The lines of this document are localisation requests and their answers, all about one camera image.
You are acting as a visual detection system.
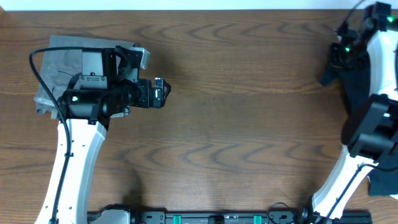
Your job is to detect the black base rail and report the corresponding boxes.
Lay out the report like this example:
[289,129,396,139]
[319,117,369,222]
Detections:
[86,210,373,224]

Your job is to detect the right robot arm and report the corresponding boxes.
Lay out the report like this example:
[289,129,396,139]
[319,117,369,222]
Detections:
[296,2,397,223]

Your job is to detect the folded grey shorts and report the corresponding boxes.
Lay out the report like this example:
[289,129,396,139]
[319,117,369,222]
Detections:
[34,35,136,119]

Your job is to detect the black Nike t-shirt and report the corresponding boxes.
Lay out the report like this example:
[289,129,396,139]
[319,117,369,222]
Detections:
[320,57,397,198]

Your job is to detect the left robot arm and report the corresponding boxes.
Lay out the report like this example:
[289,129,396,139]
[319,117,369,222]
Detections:
[30,45,171,223]

